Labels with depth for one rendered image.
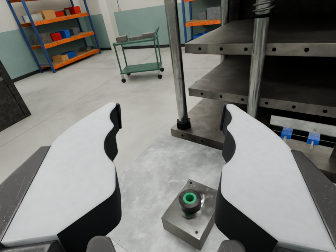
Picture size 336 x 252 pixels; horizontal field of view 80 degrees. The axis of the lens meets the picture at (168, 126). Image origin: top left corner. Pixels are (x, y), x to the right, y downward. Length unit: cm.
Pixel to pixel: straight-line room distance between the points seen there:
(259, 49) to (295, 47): 13
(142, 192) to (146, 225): 16
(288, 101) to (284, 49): 24
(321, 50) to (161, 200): 85
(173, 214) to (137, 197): 23
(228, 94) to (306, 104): 35
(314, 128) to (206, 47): 62
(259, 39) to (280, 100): 30
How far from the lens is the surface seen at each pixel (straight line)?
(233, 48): 105
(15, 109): 443
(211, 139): 120
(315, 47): 99
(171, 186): 94
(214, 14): 644
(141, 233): 84
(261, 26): 95
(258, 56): 98
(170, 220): 76
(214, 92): 116
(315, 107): 108
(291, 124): 112
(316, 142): 112
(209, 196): 81
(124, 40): 464
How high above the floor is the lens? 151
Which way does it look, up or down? 32 degrees down
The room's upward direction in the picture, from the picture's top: 9 degrees counter-clockwise
